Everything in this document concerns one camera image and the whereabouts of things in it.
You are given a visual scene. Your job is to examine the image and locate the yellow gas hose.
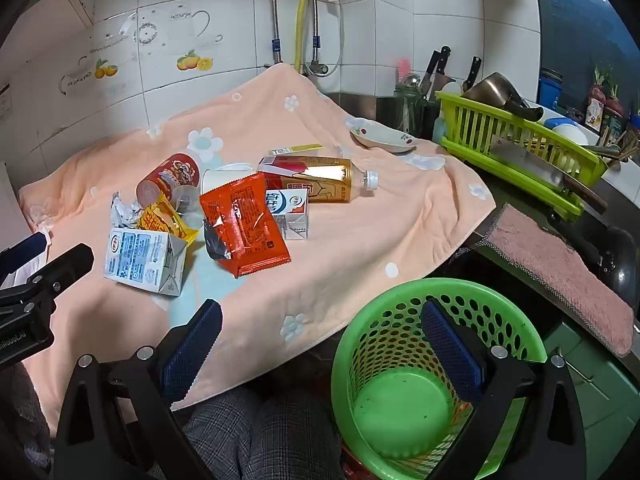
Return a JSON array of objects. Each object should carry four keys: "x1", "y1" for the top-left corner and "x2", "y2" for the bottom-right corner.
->
[{"x1": 294, "y1": 0, "x2": 318, "y2": 73}]

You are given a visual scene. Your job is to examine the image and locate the white bowl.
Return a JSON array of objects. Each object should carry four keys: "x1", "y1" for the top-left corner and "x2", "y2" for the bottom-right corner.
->
[{"x1": 550, "y1": 122, "x2": 588, "y2": 148}]

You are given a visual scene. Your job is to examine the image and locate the steel cleaver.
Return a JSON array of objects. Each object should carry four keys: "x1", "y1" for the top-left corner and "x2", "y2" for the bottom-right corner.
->
[{"x1": 490, "y1": 137, "x2": 608, "y2": 213}]

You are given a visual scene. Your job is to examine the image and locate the green plastic dish rack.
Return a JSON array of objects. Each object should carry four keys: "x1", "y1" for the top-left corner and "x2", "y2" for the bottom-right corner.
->
[{"x1": 434, "y1": 90, "x2": 608, "y2": 222}]

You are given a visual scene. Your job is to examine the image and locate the person's plaid trousers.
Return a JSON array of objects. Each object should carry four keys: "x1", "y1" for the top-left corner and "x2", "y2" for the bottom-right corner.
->
[{"x1": 150, "y1": 385, "x2": 346, "y2": 480}]

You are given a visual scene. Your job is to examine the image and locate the pink cleaning cloth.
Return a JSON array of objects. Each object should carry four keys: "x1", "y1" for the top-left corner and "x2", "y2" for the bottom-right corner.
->
[{"x1": 482, "y1": 203, "x2": 636, "y2": 358}]

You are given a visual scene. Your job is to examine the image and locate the green plastic basket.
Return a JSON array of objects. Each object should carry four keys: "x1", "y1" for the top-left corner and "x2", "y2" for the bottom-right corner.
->
[{"x1": 331, "y1": 277, "x2": 548, "y2": 480}]

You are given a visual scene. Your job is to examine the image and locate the yellow snack wrapper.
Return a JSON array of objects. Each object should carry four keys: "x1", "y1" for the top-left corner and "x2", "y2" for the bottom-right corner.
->
[{"x1": 135, "y1": 192, "x2": 201, "y2": 246}]

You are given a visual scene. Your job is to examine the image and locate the small white milk carton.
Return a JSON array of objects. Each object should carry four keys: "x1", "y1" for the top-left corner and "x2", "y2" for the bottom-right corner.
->
[{"x1": 265, "y1": 187, "x2": 310, "y2": 241}]

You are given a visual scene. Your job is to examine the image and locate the black wok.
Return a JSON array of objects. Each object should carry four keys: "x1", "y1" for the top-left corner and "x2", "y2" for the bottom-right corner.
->
[{"x1": 570, "y1": 225, "x2": 640, "y2": 311}]

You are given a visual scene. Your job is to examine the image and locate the dark knife holder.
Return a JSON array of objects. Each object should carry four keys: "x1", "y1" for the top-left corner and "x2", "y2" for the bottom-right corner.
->
[{"x1": 377, "y1": 92, "x2": 441, "y2": 138}]

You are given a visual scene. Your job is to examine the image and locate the green cabinet door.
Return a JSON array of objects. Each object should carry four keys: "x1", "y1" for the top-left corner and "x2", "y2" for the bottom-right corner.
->
[{"x1": 542, "y1": 320, "x2": 640, "y2": 480}]

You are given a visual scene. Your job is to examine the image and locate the blue container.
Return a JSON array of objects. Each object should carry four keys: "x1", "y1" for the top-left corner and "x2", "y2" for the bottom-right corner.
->
[{"x1": 539, "y1": 67, "x2": 566, "y2": 111}]

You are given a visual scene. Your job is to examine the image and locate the white ceramic dish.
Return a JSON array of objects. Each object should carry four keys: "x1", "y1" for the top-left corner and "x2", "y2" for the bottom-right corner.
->
[{"x1": 349, "y1": 122, "x2": 417, "y2": 154}]

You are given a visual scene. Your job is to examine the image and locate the black handled knife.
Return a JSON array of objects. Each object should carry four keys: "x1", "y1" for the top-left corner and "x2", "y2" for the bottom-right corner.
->
[
  {"x1": 420, "y1": 46, "x2": 453, "y2": 101},
  {"x1": 461, "y1": 56, "x2": 483, "y2": 93}
]

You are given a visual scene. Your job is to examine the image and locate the black snack wrapper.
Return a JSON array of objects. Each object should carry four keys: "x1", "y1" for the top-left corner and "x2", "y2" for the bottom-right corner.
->
[{"x1": 201, "y1": 217, "x2": 233, "y2": 261}]

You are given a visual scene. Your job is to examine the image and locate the large white milk carton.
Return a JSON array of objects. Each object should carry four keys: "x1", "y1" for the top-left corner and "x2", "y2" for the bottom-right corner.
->
[{"x1": 103, "y1": 226, "x2": 188, "y2": 297}]

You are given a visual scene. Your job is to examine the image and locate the red drink bottle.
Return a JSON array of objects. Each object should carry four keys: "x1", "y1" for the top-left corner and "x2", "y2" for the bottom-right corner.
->
[{"x1": 136, "y1": 152, "x2": 203, "y2": 209}]

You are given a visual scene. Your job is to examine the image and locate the crumpled white wrapper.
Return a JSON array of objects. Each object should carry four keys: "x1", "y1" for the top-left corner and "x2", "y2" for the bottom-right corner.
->
[{"x1": 109, "y1": 191, "x2": 146, "y2": 228}]

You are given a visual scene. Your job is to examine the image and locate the metal flexible hose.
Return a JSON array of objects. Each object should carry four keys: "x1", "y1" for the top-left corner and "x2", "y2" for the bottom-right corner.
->
[
  {"x1": 265, "y1": 0, "x2": 283, "y2": 66},
  {"x1": 307, "y1": 0, "x2": 346, "y2": 78}
]

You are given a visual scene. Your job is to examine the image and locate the white paper cup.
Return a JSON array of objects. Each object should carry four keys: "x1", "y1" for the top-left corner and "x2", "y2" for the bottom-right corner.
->
[{"x1": 200, "y1": 161, "x2": 258, "y2": 196}]

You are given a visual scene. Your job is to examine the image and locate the bronze metal pot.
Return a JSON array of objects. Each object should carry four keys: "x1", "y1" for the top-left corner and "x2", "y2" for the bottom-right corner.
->
[{"x1": 460, "y1": 72, "x2": 545, "y2": 122}]

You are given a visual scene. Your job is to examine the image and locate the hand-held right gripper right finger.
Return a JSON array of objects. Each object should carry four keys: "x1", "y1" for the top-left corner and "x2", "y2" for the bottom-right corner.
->
[{"x1": 420, "y1": 297, "x2": 588, "y2": 480}]

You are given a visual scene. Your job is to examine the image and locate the peach flower print towel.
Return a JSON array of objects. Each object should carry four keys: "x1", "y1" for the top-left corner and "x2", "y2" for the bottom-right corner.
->
[{"x1": 17, "y1": 64, "x2": 497, "y2": 426}]

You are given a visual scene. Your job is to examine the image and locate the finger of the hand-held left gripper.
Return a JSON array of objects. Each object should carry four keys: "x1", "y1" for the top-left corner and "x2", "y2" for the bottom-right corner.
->
[
  {"x1": 0, "y1": 242, "x2": 96, "y2": 318},
  {"x1": 0, "y1": 232, "x2": 48, "y2": 281}
]

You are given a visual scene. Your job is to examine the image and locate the orange snack packet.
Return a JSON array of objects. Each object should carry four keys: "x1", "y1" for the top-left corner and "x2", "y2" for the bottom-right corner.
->
[{"x1": 199, "y1": 171, "x2": 292, "y2": 279}]

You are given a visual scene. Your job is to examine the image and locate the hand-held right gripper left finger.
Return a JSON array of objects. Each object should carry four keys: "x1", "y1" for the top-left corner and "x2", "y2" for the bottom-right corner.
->
[{"x1": 52, "y1": 299, "x2": 223, "y2": 480}]

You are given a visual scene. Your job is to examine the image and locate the clear plastic box yellow label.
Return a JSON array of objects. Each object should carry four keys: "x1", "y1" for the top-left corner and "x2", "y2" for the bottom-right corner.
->
[{"x1": 269, "y1": 142, "x2": 346, "y2": 158}]

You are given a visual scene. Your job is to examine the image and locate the clear plastic cup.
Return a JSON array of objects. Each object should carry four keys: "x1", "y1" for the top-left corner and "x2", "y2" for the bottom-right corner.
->
[{"x1": 167, "y1": 185, "x2": 202, "y2": 216}]

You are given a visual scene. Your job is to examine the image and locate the amber plastic tea bottle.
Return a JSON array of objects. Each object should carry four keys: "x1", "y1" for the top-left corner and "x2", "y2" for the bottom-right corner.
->
[{"x1": 292, "y1": 157, "x2": 379, "y2": 204}]

